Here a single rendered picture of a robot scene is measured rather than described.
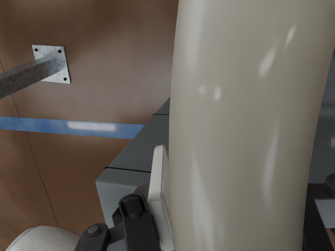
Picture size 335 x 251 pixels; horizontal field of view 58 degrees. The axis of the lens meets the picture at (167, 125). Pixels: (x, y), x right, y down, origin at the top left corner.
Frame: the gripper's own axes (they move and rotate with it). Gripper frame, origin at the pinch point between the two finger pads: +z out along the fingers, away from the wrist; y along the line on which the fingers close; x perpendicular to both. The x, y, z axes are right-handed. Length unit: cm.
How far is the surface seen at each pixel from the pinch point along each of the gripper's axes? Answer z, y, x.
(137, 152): 63, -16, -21
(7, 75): 117, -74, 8
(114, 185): 49, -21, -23
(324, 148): 108, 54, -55
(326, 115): 106, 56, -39
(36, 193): 179, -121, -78
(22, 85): 123, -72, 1
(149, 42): 128, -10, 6
